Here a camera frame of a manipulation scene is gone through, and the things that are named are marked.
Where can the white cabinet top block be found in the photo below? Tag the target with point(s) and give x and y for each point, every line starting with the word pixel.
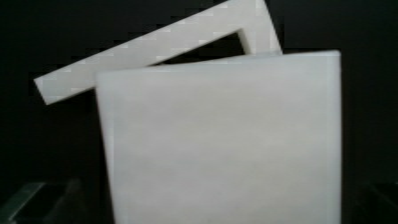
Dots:
pixel 223 141

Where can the white U-shaped fence frame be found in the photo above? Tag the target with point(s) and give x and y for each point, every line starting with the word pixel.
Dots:
pixel 237 17

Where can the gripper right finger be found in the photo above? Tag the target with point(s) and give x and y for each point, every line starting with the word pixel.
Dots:
pixel 375 209

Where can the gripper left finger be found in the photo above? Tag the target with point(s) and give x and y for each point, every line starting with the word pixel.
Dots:
pixel 47 203

